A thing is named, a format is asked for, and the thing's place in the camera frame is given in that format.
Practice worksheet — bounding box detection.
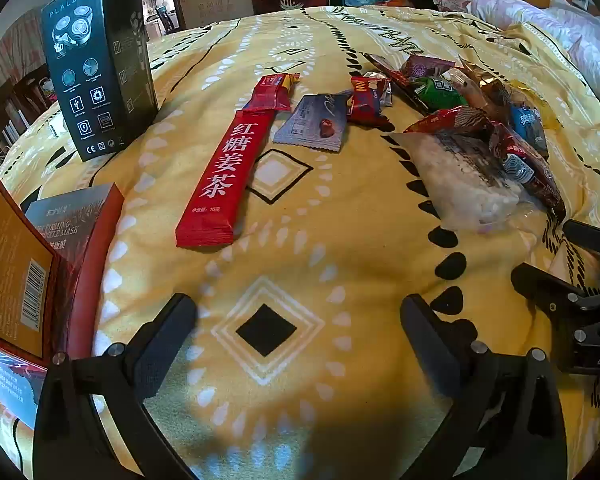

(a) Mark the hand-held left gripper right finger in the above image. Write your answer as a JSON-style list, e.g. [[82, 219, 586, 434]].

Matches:
[[400, 295, 568, 480]]

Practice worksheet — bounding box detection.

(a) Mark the grey-blue chocolate packet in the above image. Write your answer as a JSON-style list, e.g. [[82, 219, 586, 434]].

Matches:
[[272, 94, 353, 152]]

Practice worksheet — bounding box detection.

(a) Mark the dark red mask box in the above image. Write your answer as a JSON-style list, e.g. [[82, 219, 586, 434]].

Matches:
[[25, 183, 126, 361]]

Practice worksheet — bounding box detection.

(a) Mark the red snack packet blue picture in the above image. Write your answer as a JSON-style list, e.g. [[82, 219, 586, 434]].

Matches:
[[346, 76, 388, 130]]

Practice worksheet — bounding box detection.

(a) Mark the red snack packet yellow strip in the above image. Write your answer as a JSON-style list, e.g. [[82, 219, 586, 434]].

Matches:
[[244, 74, 301, 112]]

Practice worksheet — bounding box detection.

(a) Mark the pink striped cloth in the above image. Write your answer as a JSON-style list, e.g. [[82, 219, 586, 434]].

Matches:
[[0, 10, 48, 101]]

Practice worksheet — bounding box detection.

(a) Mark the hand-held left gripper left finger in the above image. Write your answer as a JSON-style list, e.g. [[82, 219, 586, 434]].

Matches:
[[32, 292, 198, 480]]

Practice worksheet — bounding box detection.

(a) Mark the red and gold box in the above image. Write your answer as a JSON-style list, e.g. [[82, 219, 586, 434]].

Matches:
[[0, 147, 63, 366]]

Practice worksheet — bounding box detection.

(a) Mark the long red sachet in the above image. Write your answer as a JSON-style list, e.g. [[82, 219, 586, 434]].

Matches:
[[175, 107, 276, 248]]

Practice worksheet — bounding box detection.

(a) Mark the large cardboard box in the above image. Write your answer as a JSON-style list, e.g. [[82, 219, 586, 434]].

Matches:
[[177, 0, 256, 31]]

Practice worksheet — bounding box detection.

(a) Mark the clear bag of white candies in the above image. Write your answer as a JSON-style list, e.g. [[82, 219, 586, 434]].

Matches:
[[390, 130, 546, 233]]

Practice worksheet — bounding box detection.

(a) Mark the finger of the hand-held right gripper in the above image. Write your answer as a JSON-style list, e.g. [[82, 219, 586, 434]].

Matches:
[[511, 261, 600, 346], [563, 219, 600, 257]]

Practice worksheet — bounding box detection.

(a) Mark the wooden chair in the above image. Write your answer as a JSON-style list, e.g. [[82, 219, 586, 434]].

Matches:
[[0, 67, 56, 161]]

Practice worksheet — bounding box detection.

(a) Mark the white pink quilt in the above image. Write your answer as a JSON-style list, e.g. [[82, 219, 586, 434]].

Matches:
[[467, 0, 600, 126]]

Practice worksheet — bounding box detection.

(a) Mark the black shaver box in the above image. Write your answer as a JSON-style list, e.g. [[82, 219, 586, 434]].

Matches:
[[40, 0, 160, 163]]

